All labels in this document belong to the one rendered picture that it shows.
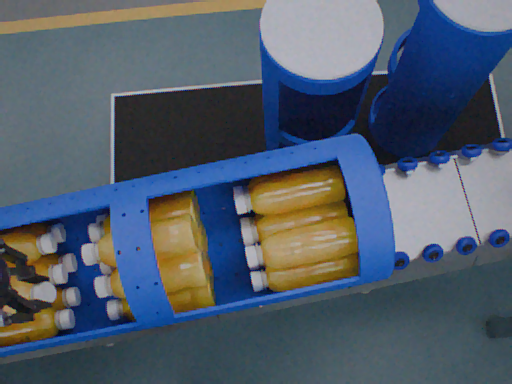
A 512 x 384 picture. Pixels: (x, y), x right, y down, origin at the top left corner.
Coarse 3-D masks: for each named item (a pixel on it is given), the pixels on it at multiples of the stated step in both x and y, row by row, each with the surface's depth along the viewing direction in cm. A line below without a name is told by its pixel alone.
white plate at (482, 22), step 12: (432, 0) 127; (444, 0) 126; (456, 0) 126; (468, 0) 126; (480, 0) 126; (492, 0) 126; (504, 0) 126; (444, 12) 126; (456, 12) 125; (468, 12) 125; (480, 12) 125; (492, 12) 125; (504, 12) 125; (468, 24) 125; (480, 24) 124; (492, 24) 124; (504, 24) 124
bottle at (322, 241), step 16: (320, 224) 104; (336, 224) 103; (352, 224) 103; (272, 240) 103; (288, 240) 102; (304, 240) 102; (320, 240) 102; (336, 240) 102; (352, 240) 102; (272, 256) 102; (288, 256) 102; (304, 256) 102; (320, 256) 103; (336, 256) 104
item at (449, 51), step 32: (416, 32) 141; (448, 32) 130; (480, 32) 125; (416, 64) 150; (448, 64) 141; (480, 64) 139; (384, 96) 182; (416, 96) 163; (448, 96) 157; (384, 128) 196; (416, 128) 182; (448, 128) 190
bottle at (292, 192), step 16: (288, 176) 107; (304, 176) 106; (320, 176) 106; (336, 176) 106; (256, 192) 106; (272, 192) 105; (288, 192) 105; (304, 192) 105; (320, 192) 106; (336, 192) 106; (256, 208) 107; (272, 208) 106; (288, 208) 107; (304, 208) 108
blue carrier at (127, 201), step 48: (336, 144) 102; (96, 192) 102; (144, 192) 100; (384, 192) 95; (144, 240) 95; (384, 240) 96; (144, 288) 95; (240, 288) 116; (336, 288) 104; (96, 336) 103
